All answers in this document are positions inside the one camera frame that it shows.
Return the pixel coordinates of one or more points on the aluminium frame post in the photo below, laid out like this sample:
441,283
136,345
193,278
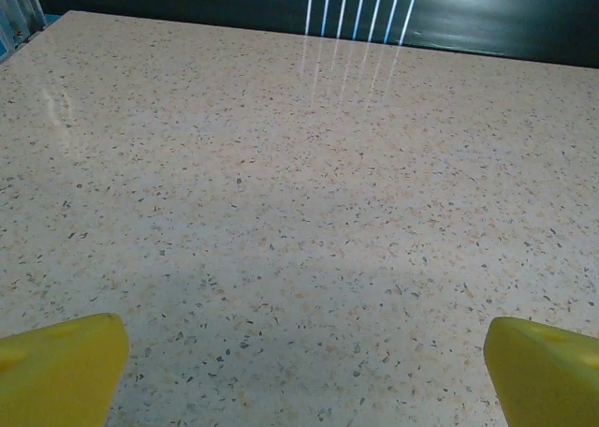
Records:
18,5

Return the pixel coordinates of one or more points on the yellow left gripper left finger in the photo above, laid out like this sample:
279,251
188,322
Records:
56,375

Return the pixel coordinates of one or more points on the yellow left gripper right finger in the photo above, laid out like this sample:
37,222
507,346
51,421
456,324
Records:
547,380

